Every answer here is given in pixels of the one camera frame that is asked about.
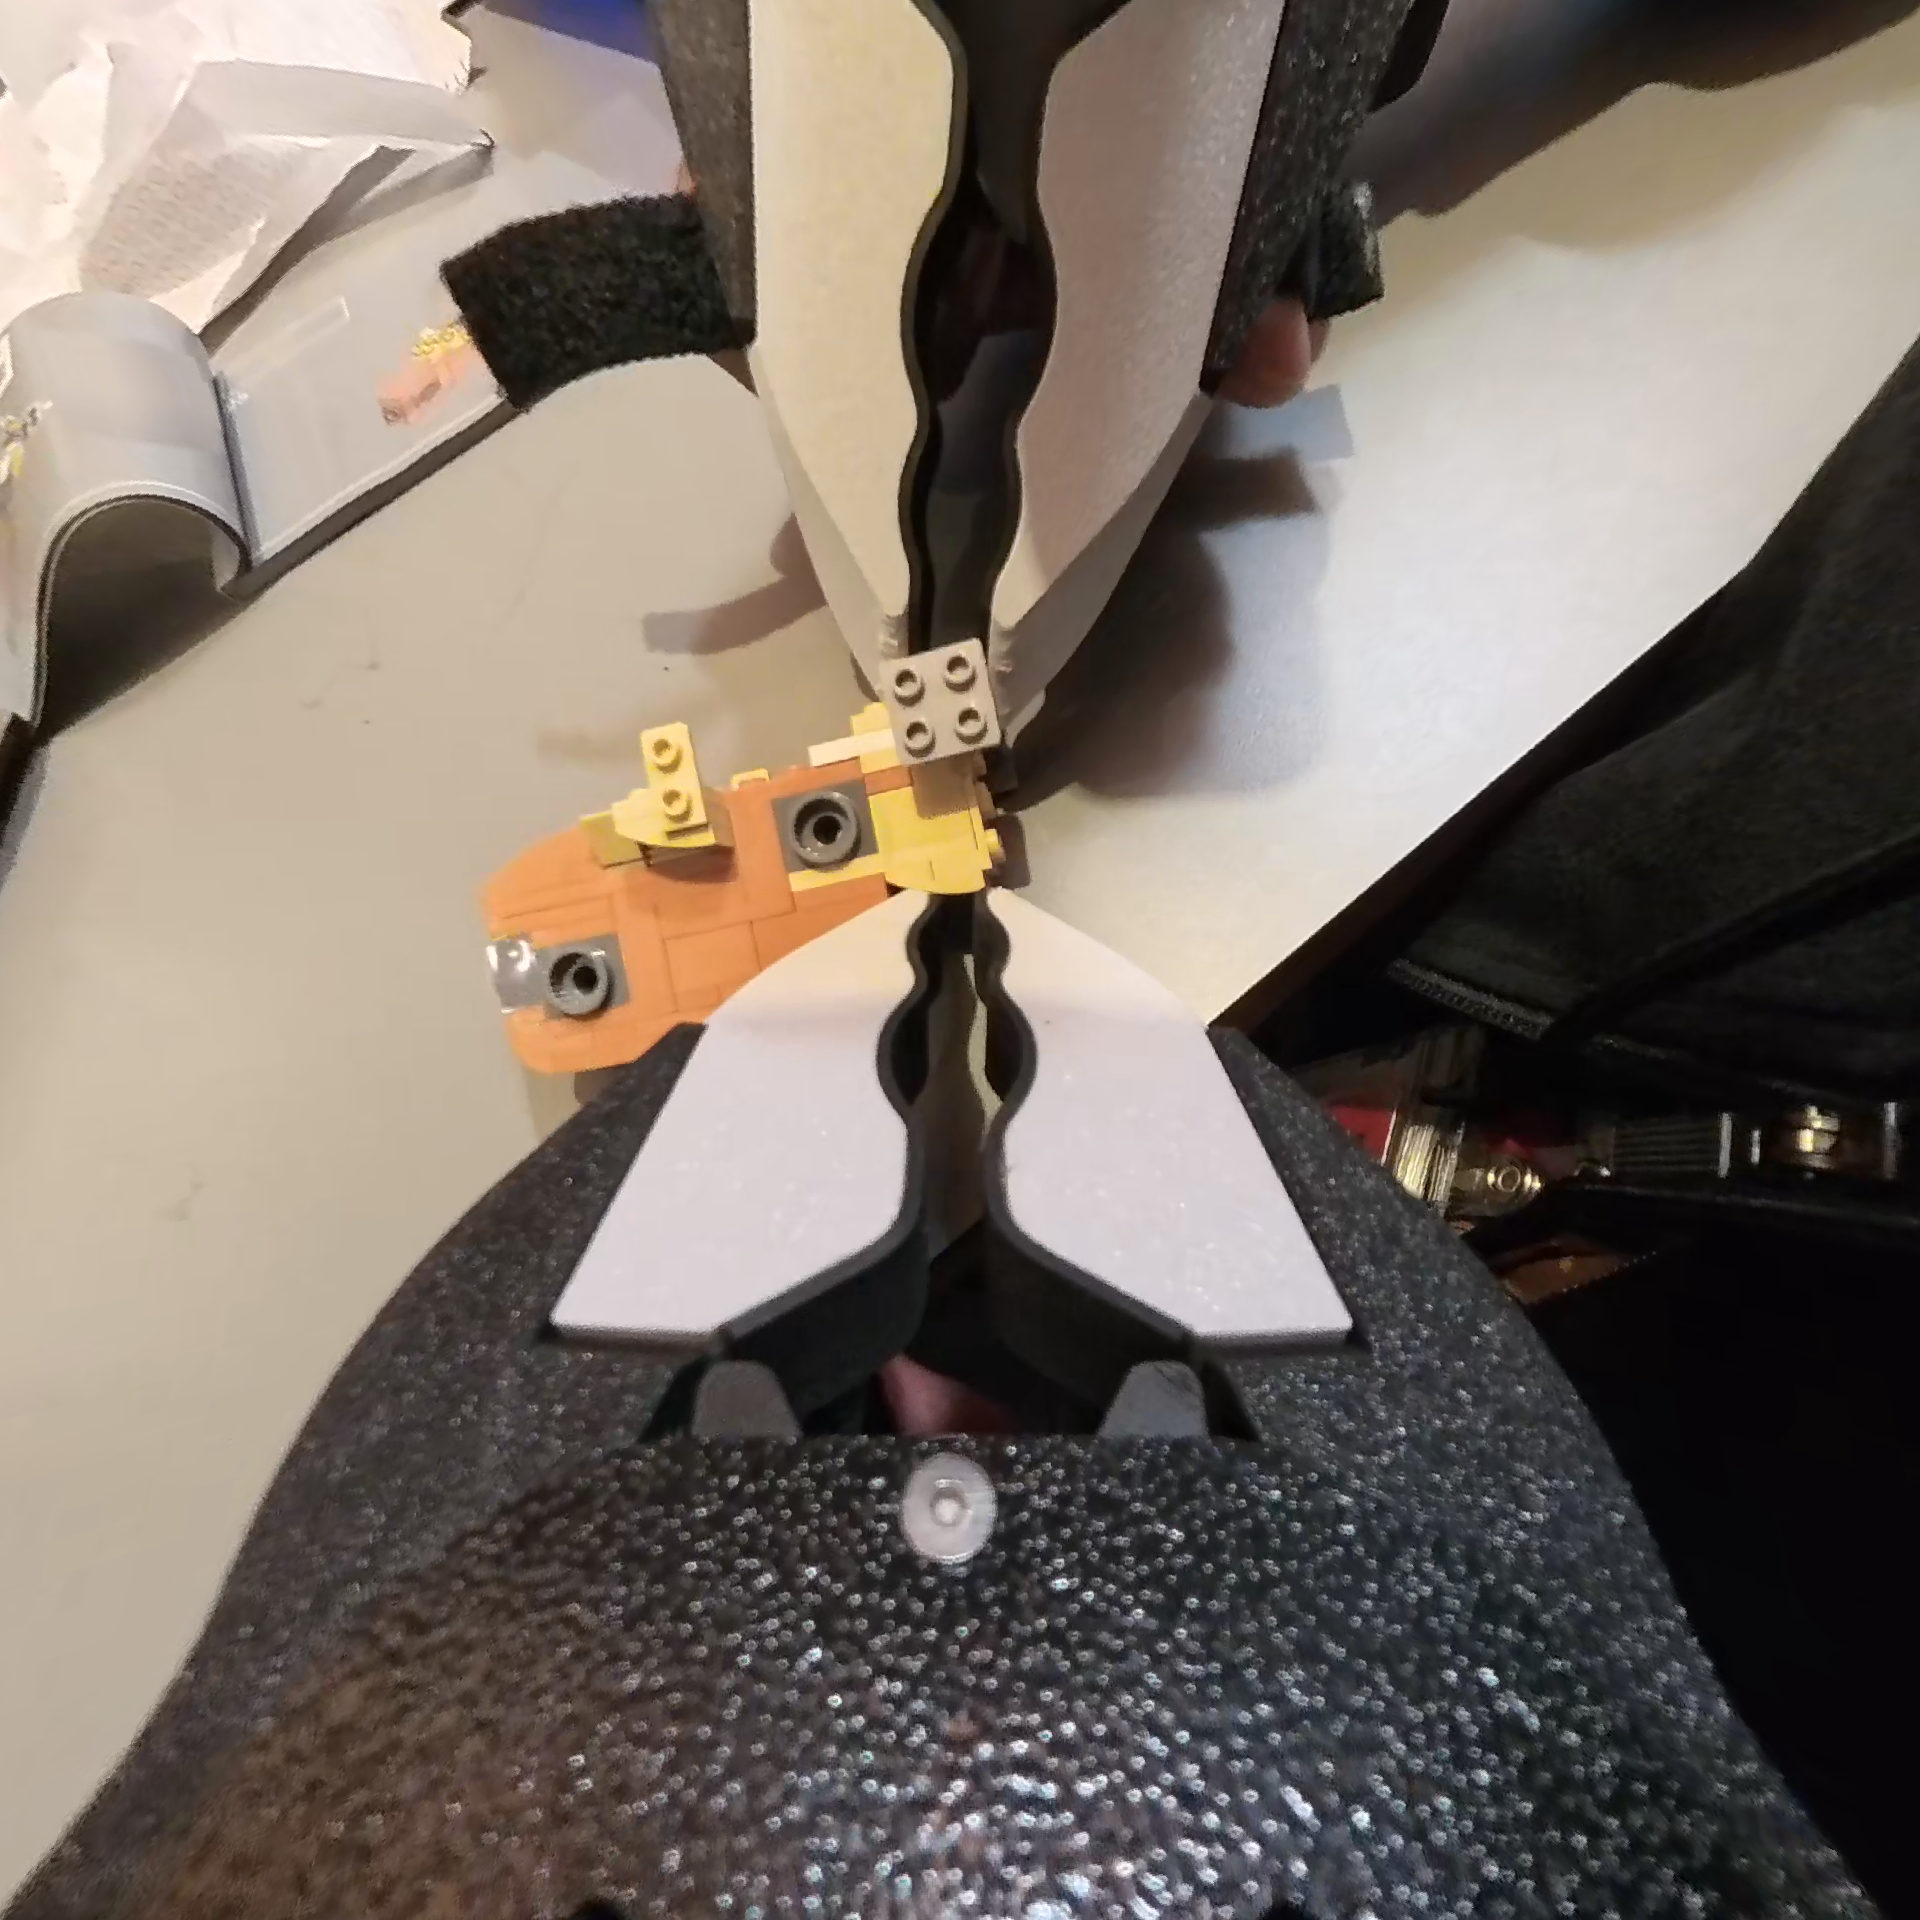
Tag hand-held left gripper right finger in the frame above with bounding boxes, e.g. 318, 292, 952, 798
971, 883, 1360, 1361

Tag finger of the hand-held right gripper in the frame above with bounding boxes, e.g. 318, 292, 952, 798
982, 0, 1286, 746
746, 0, 965, 704

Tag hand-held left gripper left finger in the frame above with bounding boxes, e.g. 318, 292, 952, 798
547, 890, 944, 1350

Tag orange and yellow brick model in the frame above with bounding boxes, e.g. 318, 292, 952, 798
479, 704, 1029, 1075

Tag grey square brick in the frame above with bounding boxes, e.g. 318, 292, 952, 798
883, 639, 1004, 752

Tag person's right hand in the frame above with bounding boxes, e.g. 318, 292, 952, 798
1206, 292, 1325, 409

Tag person's left hand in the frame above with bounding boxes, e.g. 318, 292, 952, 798
883, 1351, 1037, 1438

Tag grey instruction booklet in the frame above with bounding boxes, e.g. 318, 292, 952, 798
0, 292, 512, 737

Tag crumpled white paper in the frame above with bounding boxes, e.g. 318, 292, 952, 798
0, 0, 495, 324

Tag black backpack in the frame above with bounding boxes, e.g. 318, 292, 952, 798
1237, 352, 1920, 1920

